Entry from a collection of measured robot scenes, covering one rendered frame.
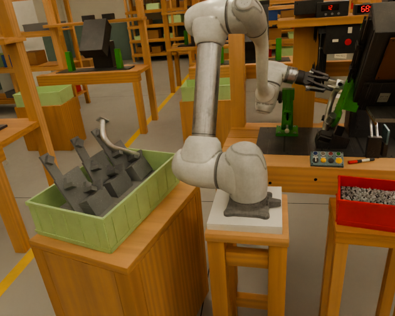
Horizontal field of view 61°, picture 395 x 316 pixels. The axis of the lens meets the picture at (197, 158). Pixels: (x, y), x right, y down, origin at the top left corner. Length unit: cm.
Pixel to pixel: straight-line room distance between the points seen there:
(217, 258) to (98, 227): 49
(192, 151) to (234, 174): 20
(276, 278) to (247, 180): 42
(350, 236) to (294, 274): 99
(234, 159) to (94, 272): 72
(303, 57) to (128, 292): 159
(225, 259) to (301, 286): 101
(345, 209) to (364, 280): 107
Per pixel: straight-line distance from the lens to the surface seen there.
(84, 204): 155
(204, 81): 137
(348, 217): 149
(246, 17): 137
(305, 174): 173
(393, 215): 149
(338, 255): 155
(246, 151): 125
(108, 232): 137
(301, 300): 227
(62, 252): 154
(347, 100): 186
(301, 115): 225
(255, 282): 234
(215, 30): 140
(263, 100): 180
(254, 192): 130
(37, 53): 710
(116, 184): 167
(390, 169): 178
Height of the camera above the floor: 167
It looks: 25 degrees down
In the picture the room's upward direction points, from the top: 5 degrees counter-clockwise
